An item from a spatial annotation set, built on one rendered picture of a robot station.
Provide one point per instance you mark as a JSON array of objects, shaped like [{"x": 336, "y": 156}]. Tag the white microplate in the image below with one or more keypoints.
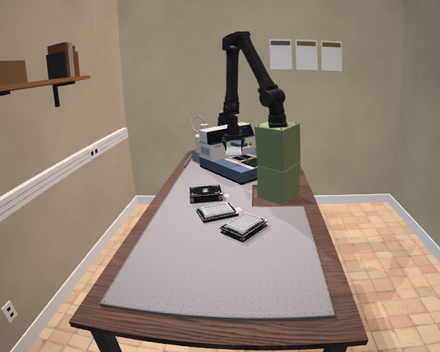
[
  {"x": 233, "y": 151},
  {"x": 217, "y": 209},
  {"x": 244, "y": 222}
]

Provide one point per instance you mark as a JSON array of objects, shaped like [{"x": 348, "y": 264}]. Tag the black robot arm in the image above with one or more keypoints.
[{"x": 273, "y": 99}]

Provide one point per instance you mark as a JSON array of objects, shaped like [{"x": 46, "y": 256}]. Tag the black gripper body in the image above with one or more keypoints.
[{"x": 233, "y": 134}]

